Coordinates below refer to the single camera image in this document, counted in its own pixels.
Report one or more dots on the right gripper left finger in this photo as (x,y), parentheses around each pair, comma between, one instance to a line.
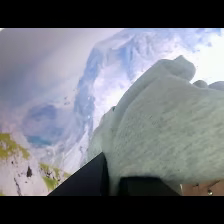
(88,180)

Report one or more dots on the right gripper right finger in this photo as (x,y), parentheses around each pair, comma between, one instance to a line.
(146,186)

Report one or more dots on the white T-shirt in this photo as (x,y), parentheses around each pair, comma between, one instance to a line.
(166,130)

